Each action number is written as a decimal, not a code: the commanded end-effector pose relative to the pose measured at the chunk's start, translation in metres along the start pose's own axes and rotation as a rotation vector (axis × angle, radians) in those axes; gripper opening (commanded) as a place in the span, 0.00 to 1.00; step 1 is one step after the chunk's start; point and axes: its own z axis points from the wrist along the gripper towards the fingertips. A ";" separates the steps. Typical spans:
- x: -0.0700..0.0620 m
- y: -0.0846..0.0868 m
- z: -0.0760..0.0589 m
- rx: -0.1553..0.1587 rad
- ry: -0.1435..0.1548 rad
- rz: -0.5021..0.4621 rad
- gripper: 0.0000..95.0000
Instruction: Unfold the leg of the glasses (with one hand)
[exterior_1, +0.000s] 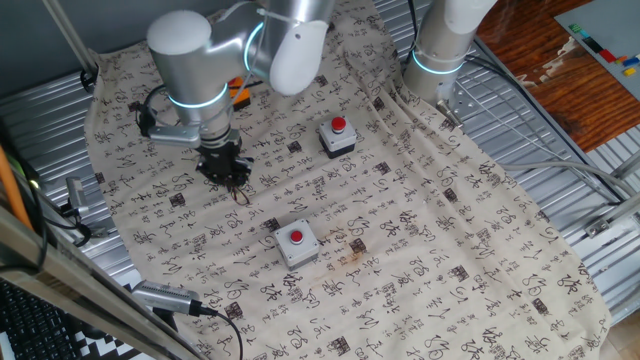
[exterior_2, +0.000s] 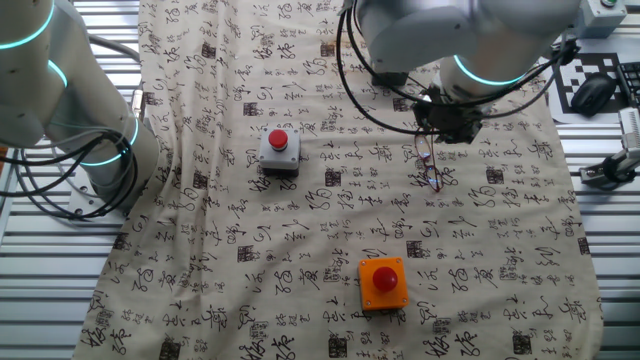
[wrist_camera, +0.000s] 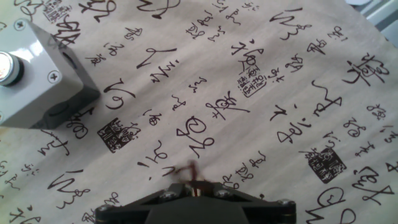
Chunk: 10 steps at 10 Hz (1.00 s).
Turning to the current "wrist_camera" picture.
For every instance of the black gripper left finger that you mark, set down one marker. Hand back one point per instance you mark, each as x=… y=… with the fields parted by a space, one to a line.
x=124 y=213

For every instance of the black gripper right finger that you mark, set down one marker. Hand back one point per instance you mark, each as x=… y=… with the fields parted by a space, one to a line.
x=273 y=213

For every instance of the grey box small red button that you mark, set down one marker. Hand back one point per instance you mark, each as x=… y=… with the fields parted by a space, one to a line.
x=37 y=93

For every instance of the beige calligraphy print cloth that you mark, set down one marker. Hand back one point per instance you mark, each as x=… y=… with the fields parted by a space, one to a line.
x=248 y=93

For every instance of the dark red framed glasses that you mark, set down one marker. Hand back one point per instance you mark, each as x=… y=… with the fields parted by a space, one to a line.
x=193 y=172

